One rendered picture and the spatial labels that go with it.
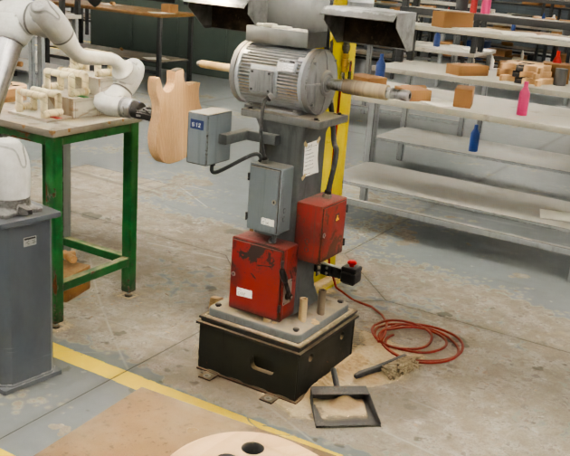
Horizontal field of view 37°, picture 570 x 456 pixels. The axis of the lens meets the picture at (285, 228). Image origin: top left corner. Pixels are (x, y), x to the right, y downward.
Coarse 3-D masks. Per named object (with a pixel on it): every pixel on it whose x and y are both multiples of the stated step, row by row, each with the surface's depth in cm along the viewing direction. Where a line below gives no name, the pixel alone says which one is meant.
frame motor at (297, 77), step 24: (240, 48) 338; (264, 48) 337; (288, 48) 333; (240, 72) 336; (264, 72) 328; (288, 72) 325; (312, 72) 322; (336, 72) 338; (240, 96) 343; (264, 96) 335; (288, 96) 329; (312, 96) 326
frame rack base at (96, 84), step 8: (88, 72) 412; (64, 80) 411; (80, 80) 405; (96, 80) 398; (104, 80) 400; (112, 80) 404; (64, 88) 412; (80, 88) 406; (96, 88) 400; (104, 88) 401
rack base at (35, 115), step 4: (8, 112) 392; (12, 112) 390; (16, 112) 389; (20, 112) 390; (24, 112) 390; (28, 112) 391; (32, 112) 392; (36, 112) 392; (40, 112) 393; (24, 116) 386; (28, 116) 384; (32, 116) 384; (36, 116) 384; (40, 116) 385; (64, 116) 389; (68, 116) 390; (40, 120) 380; (44, 120) 379; (48, 120) 378; (52, 120) 380; (56, 120) 382; (60, 120) 384
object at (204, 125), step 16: (192, 112) 325; (208, 112) 325; (224, 112) 330; (192, 128) 326; (208, 128) 323; (224, 128) 332; (192, 144) 328; (208, 144) 325; (192, 160) 330; (208, 160) 327; (224, 160) 337; (240, 160) 336
